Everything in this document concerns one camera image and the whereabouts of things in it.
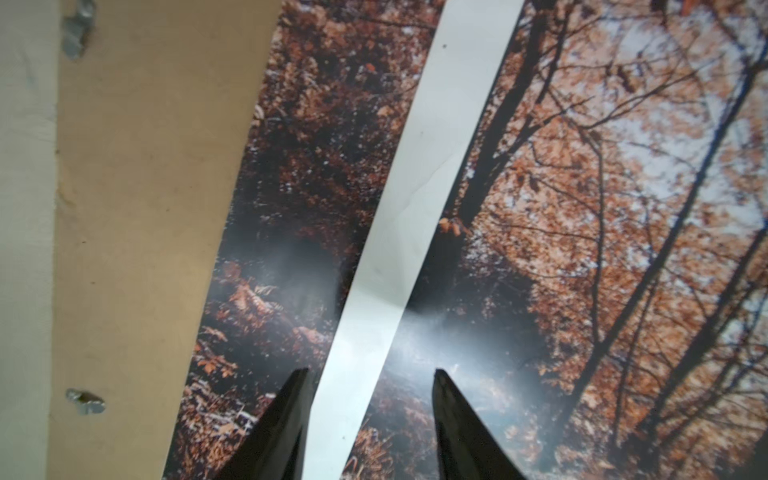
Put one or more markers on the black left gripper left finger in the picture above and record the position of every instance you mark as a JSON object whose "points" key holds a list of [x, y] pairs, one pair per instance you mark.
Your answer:
{"points": [[275, 447]]}

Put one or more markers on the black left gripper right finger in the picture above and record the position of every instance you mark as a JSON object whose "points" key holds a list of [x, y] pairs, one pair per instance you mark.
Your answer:
{"points": [[465, 447]]}

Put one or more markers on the autumn forest photo print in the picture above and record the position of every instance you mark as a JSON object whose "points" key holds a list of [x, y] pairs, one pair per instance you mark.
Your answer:
{"points": [[595, 281]]}

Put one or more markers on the white photo mat board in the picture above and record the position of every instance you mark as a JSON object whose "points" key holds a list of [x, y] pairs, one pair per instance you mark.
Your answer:
{"points": [[466, 52]]}

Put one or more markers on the brown cardboard backing board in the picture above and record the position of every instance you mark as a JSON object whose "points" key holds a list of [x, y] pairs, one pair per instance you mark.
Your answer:
{"points": [[151, 125]]}

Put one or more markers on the metal backing board clip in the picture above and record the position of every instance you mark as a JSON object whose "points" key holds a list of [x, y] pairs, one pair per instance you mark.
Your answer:
{"points": [[76, 29]]}

